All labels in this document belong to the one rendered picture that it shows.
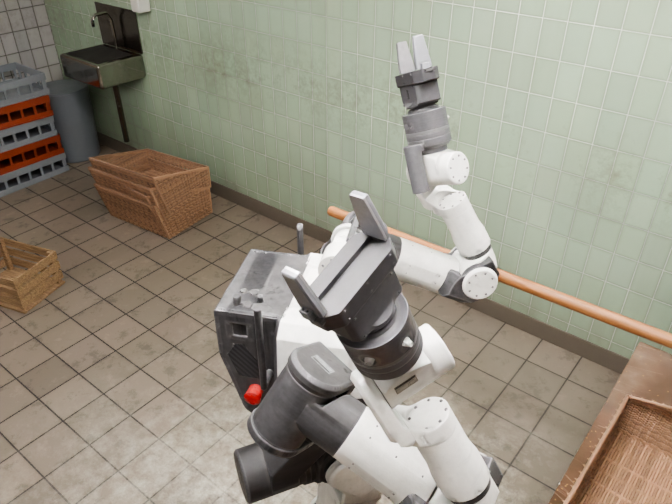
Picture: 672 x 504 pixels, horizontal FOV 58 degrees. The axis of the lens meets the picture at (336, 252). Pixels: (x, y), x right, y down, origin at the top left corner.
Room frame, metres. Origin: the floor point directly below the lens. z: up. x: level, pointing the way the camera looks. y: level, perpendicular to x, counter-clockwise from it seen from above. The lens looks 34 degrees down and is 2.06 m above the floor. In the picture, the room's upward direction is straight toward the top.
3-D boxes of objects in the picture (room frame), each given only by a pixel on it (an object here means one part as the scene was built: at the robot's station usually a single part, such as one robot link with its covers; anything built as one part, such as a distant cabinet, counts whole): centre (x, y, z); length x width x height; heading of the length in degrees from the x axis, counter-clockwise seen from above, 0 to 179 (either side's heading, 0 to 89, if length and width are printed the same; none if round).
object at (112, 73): (4.18, 1.60, 0.69); 0.46 x 0.36 x 0.94; 51
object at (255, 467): (0.84, 0.07, 1.00); 0.28 x 0.13 x 0.18; 113
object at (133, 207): (3.49, 1.19, 0.14); 0.56 x 0.49 x 0.28; 57
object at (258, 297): (0.87, 0.05, 1.26); 0.34 x 0.30 x 0.36; 168
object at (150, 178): (3.49, 1.18, 0.32); 0.56 x 0.49 x 0.28; 59
